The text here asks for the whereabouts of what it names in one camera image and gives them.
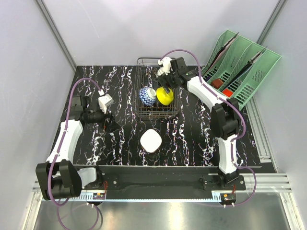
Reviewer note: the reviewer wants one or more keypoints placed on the yellow green bowl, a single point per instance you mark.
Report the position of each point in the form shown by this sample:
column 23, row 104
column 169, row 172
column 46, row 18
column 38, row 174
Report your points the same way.
column 163, row 98

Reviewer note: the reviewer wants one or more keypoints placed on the black folder in organizer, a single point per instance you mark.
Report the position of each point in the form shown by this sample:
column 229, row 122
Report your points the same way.
column 221, row 52

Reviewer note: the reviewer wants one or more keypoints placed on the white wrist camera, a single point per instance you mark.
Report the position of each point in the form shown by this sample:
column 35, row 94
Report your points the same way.
column 104, row 101
column 165, row 66

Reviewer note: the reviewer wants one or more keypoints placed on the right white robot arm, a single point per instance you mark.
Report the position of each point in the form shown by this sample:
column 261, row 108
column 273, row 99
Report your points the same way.
column 225, row 118

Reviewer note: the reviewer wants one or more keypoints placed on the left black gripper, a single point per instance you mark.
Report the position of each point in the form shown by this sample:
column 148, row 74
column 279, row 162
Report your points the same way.
column 112, row 125

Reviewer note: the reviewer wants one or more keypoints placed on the red patterned bowl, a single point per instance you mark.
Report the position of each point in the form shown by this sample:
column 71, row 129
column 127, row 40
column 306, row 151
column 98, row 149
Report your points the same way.
column 147, row 96

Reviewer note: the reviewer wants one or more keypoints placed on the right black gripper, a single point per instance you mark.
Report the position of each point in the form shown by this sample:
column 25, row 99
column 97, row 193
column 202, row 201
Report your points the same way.
column 163, row 79

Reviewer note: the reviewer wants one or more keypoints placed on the brown block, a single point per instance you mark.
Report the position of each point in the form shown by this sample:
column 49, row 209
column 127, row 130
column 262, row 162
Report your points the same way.
column 217, row 83

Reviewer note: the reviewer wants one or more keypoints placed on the white square green bowl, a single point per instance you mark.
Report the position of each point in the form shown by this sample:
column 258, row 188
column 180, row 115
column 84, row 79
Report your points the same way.
column 150, row 141

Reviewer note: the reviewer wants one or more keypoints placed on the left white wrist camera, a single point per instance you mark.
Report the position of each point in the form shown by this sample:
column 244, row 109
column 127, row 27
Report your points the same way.
column 104, row 101

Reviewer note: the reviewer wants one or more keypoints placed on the red block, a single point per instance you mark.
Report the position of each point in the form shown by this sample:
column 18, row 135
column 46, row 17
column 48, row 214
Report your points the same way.
column 227, row 92

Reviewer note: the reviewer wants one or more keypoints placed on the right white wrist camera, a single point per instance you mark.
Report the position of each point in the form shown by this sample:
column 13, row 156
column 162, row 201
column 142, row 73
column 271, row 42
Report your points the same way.
column 165, row 66

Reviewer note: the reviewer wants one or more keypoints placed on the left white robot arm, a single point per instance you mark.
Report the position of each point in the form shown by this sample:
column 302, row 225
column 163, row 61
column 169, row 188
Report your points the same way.
column 57, row 177

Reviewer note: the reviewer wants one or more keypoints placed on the green file organizer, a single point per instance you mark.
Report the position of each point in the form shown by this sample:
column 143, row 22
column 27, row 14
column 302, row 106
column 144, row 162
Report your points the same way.
column 240, row 66

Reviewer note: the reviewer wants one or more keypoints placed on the wire dish rack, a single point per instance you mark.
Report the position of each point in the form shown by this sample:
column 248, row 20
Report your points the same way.
column 145, row 76

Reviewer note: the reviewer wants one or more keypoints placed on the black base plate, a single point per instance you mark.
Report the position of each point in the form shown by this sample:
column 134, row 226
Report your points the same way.
column 164, row 182

